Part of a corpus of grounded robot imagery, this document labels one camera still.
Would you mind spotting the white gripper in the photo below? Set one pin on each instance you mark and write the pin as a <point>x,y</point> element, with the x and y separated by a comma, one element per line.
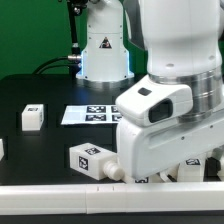
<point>144,151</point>

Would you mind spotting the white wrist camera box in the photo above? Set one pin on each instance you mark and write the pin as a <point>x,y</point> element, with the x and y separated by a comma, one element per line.
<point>147,102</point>

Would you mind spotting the white block at left edge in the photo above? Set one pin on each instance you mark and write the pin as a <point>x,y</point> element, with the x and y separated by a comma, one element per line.
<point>1,149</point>

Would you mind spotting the white round stool seat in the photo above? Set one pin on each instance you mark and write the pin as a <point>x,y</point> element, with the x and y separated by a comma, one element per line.
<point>191,170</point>

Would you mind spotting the white sheet with four tags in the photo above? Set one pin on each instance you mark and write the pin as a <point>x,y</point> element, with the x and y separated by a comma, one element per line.
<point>91,114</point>

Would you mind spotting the white front rail wall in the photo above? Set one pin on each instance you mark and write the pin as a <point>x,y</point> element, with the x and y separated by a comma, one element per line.
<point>111,198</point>

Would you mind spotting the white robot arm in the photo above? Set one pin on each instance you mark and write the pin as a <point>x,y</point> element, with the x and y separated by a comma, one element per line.
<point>181,38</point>

